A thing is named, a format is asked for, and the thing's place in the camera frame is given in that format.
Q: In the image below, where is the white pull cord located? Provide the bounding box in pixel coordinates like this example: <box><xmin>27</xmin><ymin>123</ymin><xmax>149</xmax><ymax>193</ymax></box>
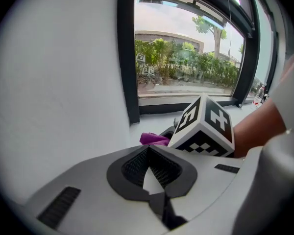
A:
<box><xmin>226</xmin><ymin>0</ymin><xmax>234</xmax><ymax>56</ymax></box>

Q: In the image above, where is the green tree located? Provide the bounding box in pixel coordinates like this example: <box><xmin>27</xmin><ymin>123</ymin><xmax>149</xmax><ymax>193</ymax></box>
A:
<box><xmin>192</xmin><ymin>15</ymin><xmax>228</xmax><ymax>58</ymax></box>

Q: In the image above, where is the clear plastic water bottle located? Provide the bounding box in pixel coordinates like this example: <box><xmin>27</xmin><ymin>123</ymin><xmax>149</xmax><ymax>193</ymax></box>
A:
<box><xmin>252</xmin><ymin>84</ymin><xmax>268</xmax><ymax>107</ymax></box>

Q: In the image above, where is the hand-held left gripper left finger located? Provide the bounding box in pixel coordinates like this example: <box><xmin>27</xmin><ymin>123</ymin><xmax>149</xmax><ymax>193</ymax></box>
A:
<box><xmin>23</xmin><ymin>144</ymin><xmax>171</xmax><ymax>235</ymax></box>

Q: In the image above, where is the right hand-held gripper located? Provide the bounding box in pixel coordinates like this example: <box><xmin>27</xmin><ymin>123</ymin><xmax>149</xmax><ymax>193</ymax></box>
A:
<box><xmin>158</xmin><ymin>93</ymin><xmax>236</xmax><ymax>158</ymax></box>

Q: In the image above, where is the purple cloth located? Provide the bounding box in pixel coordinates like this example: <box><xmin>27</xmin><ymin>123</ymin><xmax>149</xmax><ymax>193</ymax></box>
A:
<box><xmin>139</xmin><ymin>132</ymin><xmax>171</xmax><ymax>147</ymax></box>

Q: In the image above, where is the person's right forearm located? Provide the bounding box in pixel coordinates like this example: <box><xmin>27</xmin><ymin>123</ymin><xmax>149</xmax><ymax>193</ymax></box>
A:
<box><xmin>232</xmin><ymin>98</ymin><xmax>287</xmax><ymax>158</ymax></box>

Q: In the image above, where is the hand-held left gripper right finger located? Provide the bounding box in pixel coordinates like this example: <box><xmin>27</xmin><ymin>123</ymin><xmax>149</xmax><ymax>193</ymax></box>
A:
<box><xmin>148</xmin><ymin>144</ymin><xmax>257</xmax><ymax>222</ymax></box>

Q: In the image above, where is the black window frame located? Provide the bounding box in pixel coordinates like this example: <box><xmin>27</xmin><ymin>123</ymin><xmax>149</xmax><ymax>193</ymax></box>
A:
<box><xmin>117</xmin><ymin>0</ymin><xmax>279</xmax><ymax>126</ymax></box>

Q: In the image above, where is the green hedge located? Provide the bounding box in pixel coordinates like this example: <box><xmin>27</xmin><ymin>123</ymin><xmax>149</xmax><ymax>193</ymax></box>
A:
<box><xmin>135</xmin><ymin>38</ymin><xmax>241</xmax><ymax>87</ymax></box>

